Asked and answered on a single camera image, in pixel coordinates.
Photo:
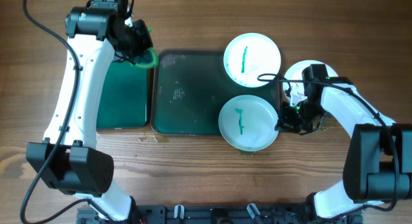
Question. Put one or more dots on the large dark green tray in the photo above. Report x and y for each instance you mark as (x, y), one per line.
(190, 88)

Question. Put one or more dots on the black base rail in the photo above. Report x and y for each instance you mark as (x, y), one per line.
(250, 214)

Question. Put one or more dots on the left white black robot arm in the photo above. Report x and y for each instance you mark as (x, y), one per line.
(67, 159)

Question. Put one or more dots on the white plate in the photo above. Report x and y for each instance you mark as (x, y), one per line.
(296, 76)
(248, 123)
(250, 55)

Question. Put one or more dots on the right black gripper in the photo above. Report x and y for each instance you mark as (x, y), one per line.
(286, 122)

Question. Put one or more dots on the small black water tray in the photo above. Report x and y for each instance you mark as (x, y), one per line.
(124, 100)

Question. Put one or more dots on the green yellow sponge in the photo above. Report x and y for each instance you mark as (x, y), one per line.
(146, 60)

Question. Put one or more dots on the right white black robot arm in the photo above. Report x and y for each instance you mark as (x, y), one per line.
(377, 170)

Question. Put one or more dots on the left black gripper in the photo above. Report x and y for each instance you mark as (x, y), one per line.
(143, 42)

